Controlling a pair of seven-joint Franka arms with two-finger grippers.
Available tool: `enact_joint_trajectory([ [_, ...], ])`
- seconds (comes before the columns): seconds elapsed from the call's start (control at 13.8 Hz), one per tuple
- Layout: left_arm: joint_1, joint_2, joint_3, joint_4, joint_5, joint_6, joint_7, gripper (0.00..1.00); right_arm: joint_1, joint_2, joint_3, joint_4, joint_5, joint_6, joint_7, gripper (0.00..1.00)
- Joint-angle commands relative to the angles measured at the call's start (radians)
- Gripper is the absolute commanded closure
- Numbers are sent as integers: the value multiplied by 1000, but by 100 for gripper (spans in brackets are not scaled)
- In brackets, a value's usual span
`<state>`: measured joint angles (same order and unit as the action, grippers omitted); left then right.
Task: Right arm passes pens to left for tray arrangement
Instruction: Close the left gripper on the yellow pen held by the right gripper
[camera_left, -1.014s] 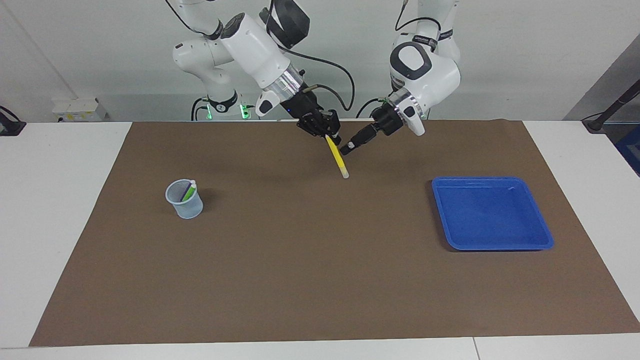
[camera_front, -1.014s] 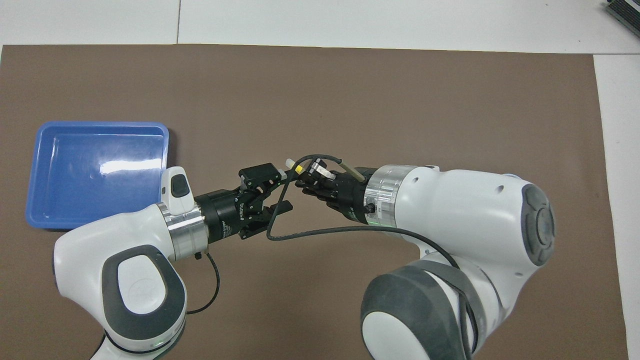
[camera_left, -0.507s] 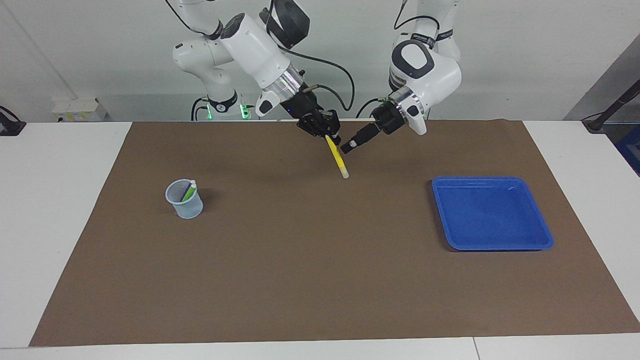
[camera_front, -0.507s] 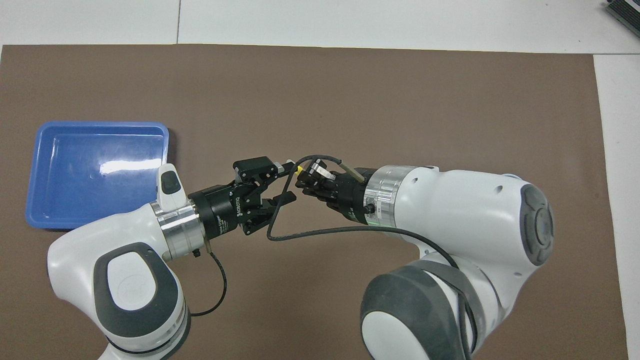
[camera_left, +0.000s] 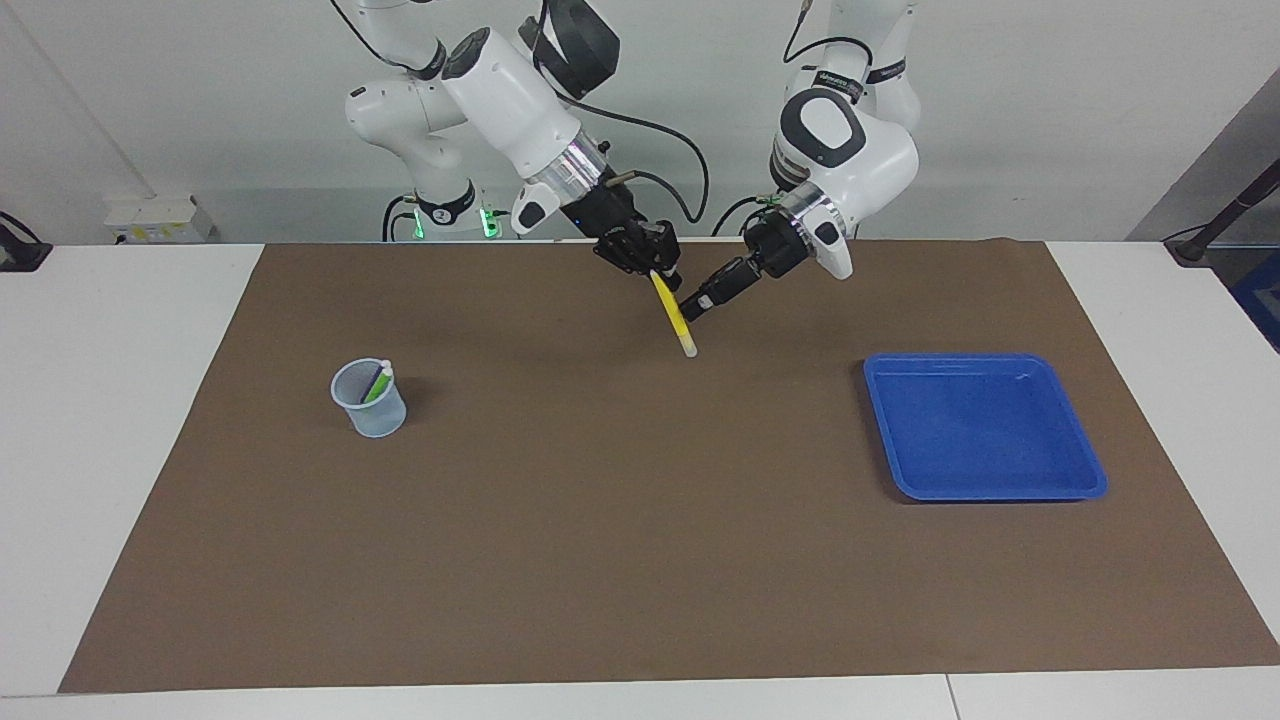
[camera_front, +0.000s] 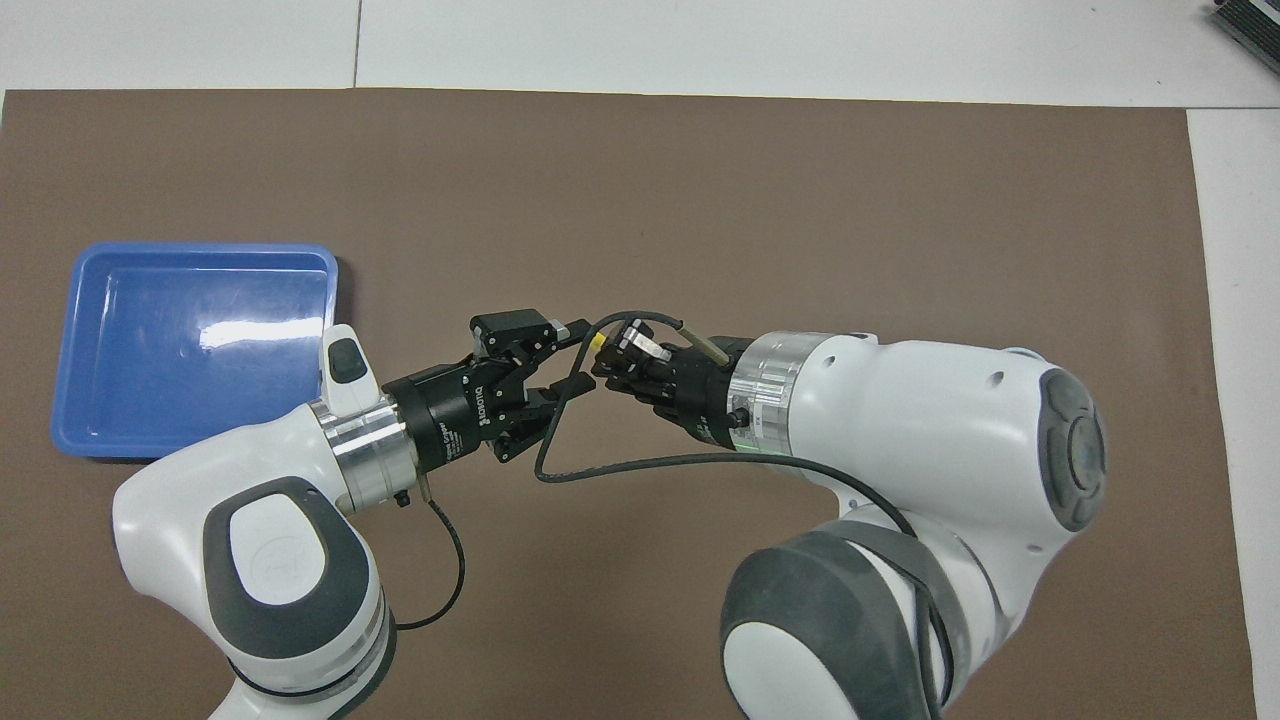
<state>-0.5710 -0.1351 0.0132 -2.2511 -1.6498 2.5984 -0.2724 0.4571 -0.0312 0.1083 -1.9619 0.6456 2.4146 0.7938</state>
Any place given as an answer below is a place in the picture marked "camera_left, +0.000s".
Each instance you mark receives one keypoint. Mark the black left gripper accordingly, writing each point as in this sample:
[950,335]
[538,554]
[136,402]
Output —
[775,248]

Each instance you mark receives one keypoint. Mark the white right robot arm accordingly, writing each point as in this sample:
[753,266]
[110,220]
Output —
[500,90]

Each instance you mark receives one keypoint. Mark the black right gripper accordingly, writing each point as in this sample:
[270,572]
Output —
[610,225]

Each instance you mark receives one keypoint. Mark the brown table mat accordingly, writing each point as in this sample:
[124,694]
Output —
[640,550]

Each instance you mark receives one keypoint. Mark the translucent plastic cup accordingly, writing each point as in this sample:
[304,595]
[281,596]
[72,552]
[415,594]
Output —
[378,420]

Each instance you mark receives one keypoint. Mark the green highlighter pen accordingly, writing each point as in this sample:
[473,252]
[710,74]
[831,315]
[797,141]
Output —
[378,385]

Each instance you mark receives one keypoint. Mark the blue box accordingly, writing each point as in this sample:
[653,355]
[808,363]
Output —
[1262,300]

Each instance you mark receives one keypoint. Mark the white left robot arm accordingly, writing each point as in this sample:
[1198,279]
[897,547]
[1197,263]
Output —
[870,150]

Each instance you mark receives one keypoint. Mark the black clamp mount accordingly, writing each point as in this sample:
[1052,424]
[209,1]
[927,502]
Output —
[20,250]

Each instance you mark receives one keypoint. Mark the blue plastic tray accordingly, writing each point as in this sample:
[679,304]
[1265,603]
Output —
[980,430]

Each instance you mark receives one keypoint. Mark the black stand pole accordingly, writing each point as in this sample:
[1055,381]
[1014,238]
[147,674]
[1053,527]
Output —
[1225,215]

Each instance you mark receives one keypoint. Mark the white socket box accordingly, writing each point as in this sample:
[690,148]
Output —
[160,220]

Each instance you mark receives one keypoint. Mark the yellow highlighter pen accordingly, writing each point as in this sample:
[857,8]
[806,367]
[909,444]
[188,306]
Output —
[675,315]

